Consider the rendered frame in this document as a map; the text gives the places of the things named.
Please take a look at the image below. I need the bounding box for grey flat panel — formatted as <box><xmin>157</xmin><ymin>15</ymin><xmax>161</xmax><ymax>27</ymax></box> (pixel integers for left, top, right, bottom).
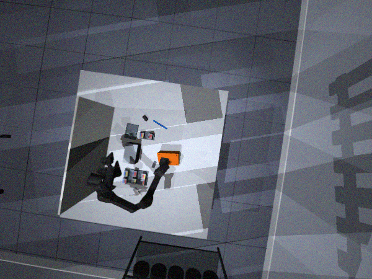
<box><xmin>58</xmin><ymin>96</ymin><xmax>114</xmax><ymax>215</ymax></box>

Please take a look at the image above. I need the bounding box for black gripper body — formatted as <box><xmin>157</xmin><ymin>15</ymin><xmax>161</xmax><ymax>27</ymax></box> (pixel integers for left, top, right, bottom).
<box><xmin>100</xmin><ymin>157</ymin><xmax>122</xmax><ymax>179</ymax></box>

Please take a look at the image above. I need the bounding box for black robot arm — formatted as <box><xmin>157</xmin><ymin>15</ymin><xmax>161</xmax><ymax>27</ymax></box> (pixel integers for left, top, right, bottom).
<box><xmin>87</xmin><ymin>157</ymin><xmax>170</xmax><ymax>213</ymax></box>

